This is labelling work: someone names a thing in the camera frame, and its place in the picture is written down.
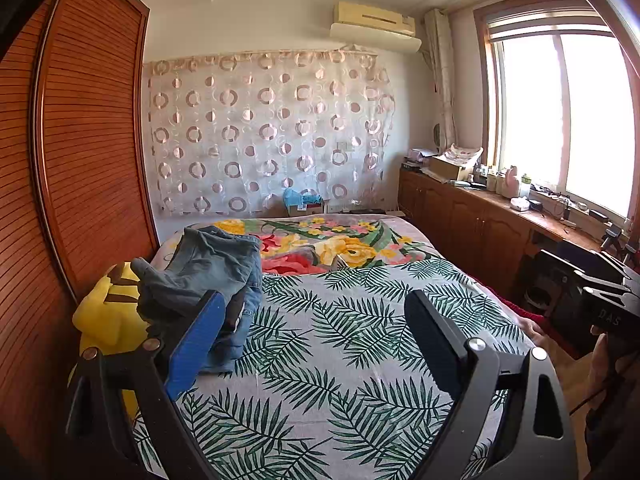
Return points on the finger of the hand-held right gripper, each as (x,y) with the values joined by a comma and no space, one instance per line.
(617,265)
(560,280)

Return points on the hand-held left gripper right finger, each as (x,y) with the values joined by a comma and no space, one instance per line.
(430,340)

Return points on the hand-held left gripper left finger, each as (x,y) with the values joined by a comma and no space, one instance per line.
(195,345)

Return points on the blue-grey short pants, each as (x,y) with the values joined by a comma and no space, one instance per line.
(200,270)

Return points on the person's right forearm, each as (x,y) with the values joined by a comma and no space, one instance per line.
(620,435)

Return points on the black folded pants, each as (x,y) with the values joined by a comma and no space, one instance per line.
(234,312)

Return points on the person's right hand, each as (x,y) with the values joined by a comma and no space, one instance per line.
(602,370)

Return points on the stack of folded clothes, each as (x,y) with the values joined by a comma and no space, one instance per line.
(240,330)

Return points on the red cloth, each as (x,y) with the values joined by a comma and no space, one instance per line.
(505,305)

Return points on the small white box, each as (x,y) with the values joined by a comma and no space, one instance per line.
(520,205)

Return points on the yellow plush toy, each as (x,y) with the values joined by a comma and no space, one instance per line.
(107,315)

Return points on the bed with leaf-print sheet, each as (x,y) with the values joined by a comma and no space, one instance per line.
(325,360)

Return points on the long wooden cabinet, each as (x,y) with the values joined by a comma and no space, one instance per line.
(465,220)

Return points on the floral blanket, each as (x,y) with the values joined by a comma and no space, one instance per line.
(340,245)

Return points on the white patterned bag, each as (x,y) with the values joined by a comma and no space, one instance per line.
(465,154)

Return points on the brown cardboard box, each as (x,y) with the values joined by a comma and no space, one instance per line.
(447,168)

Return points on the round hand fan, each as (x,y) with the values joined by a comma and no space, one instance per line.
(437,139)

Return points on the circle pattern sheer curtain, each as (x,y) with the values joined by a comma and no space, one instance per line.
(270,130)

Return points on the bundled window curtain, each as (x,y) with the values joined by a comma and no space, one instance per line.
(441,80)

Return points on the cream air conditioner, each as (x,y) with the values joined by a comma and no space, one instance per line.
(372,25)

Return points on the wooden frame window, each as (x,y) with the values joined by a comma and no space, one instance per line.
(565,110)

